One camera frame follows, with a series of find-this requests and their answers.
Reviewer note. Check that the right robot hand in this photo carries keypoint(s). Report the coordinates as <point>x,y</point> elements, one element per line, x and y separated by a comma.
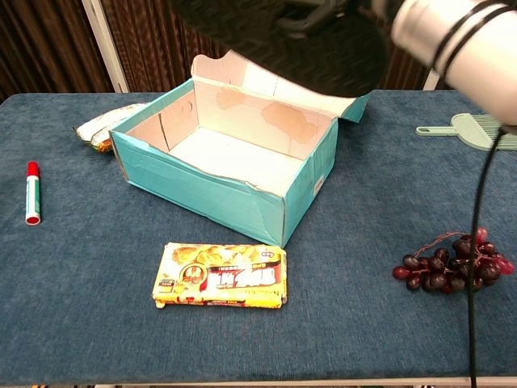
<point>315,20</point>

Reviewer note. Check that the black shoe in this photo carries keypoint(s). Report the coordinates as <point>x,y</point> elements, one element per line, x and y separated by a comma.
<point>323,64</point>

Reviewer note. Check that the light blue shoe box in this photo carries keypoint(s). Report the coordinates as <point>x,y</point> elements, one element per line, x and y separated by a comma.
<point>202,194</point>

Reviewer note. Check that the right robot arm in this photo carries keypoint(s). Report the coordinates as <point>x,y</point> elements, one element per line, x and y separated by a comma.
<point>464,48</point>

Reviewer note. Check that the dark brown partition panel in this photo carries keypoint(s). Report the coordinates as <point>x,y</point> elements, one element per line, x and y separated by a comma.
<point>404,68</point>
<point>141,40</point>
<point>40,40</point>

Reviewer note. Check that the mint green hand brush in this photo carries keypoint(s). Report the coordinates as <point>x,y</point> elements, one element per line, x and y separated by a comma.
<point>464,131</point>

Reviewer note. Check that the white green snack packet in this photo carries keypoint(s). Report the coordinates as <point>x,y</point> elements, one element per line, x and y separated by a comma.
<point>97,129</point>

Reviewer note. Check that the yellow snack packet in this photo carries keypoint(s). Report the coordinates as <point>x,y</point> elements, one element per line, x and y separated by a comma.
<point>218,279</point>

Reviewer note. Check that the dark red grape bunch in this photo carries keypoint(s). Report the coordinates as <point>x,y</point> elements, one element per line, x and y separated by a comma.
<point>440,275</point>

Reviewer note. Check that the red capped marker pen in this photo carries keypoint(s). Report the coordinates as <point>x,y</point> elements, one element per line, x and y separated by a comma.
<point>33,194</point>

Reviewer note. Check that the dark blue table cloth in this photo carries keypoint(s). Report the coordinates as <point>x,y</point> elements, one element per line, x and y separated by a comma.
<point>81,303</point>

